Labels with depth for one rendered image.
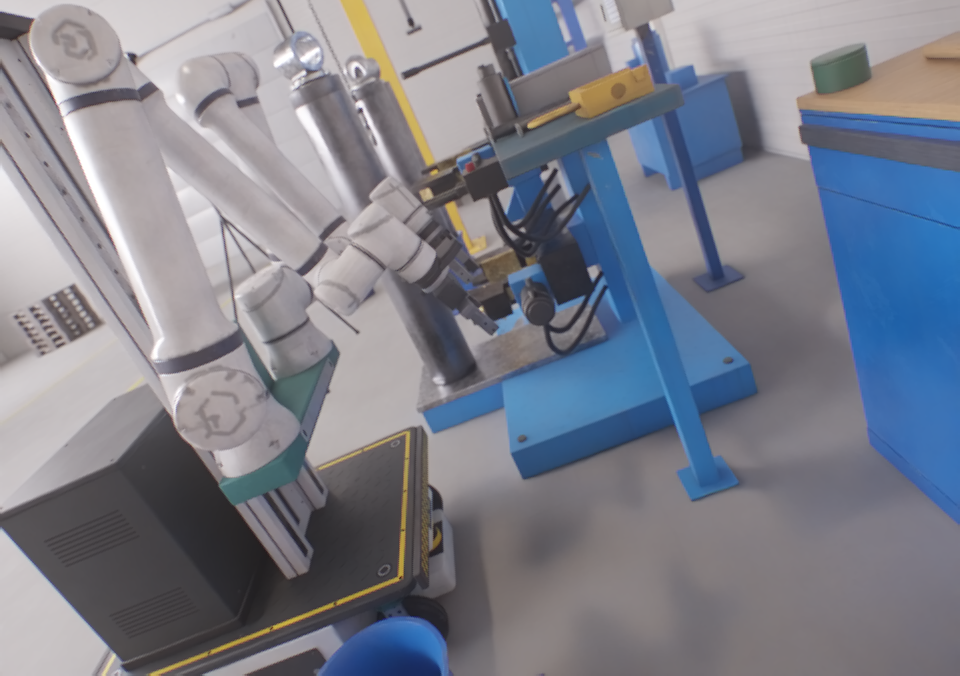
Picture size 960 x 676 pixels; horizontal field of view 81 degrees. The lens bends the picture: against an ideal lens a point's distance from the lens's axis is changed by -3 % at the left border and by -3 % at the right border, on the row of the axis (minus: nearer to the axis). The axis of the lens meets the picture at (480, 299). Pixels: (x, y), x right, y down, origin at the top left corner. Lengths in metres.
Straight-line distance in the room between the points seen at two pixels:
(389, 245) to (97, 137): 0.50
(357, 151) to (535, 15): 0.81
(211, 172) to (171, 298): 0.28
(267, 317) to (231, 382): 0.64
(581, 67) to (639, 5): 0.72
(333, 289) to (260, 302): 0.58
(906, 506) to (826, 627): 0.38
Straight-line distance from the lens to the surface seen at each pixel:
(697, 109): 4.43
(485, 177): 1.69
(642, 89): 1.38
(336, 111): 2.30
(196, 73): 1.67
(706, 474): 1.78
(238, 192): 1.23
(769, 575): 1.59
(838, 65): 1.36
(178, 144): 1.23
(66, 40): 1.09
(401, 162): 3.59
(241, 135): 1.61
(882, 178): 1.28
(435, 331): 2.44
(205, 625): 1.72
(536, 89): 1.82
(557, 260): 2.08
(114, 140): 1.08
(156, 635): 1.78
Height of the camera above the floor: 1.23
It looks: 19 degrees down
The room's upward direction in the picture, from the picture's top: 25 degrees counter-clockwise
